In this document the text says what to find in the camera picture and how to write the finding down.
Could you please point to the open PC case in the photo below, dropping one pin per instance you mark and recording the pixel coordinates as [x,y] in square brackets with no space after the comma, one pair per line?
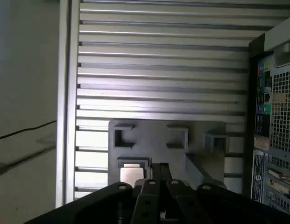
[280,116]

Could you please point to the grey plastic parts rack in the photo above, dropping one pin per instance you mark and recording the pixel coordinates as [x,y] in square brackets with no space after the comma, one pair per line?
[156,142]

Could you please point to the silver CPU with green edge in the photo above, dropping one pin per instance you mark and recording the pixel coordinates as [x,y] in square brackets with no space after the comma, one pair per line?
[132,175]

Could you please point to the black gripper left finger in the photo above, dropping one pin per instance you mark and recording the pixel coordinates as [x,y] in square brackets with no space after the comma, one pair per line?
[144,200]

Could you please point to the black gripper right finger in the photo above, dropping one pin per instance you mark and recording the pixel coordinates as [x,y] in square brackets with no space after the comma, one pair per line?
[182,205]

